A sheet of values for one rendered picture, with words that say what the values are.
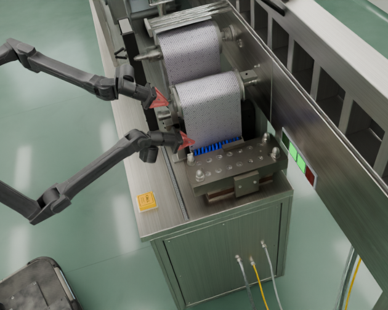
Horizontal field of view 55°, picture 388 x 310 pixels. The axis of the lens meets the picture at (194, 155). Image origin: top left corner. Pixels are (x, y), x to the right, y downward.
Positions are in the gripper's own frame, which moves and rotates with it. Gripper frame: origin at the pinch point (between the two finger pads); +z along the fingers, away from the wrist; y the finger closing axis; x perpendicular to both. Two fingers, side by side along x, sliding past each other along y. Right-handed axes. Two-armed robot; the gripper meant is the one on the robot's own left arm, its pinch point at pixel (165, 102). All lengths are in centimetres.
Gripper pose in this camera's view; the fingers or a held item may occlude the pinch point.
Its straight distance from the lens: 151.0
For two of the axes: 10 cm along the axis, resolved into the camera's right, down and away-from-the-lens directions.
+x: 5.1, -7.0, -5.0
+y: 2.3, 6.7, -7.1
